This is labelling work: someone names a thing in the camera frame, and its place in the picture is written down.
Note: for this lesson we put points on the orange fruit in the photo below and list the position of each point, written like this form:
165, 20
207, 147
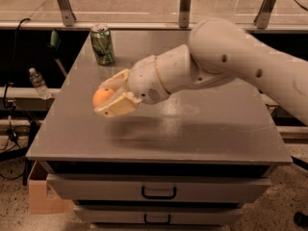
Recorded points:
101, 96

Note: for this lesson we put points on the right metal bracket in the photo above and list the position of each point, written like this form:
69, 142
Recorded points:
262, 19

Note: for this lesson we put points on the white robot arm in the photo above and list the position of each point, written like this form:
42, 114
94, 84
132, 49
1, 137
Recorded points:
217, 52

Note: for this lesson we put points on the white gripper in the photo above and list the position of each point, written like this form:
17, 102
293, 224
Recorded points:
145, 80

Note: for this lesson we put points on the clear plastic water bottle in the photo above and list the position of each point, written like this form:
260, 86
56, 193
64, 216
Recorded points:
39, 84

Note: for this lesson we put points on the cardboard box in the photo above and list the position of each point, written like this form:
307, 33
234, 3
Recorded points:
43, 200

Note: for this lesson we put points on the metal bracket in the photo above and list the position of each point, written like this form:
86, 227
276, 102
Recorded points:
67, 14
184, 13
262, 19

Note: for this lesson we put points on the drawer black handle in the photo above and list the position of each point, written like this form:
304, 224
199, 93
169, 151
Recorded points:
151, 219
158, 194

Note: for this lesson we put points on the left metal bracket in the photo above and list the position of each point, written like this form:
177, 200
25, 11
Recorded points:
67, 14

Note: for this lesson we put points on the middle metal bracket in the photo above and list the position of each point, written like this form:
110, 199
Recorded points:
184, 13

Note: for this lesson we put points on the top drawer black handle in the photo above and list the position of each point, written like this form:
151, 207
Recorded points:
158, 194

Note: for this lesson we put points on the green handled tool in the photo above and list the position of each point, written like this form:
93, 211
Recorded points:
53, 46

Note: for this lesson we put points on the green soda can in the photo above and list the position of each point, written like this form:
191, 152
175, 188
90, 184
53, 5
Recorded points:
102, 44

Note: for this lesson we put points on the grey drawer cabinet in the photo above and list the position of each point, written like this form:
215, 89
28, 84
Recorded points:
218, 147

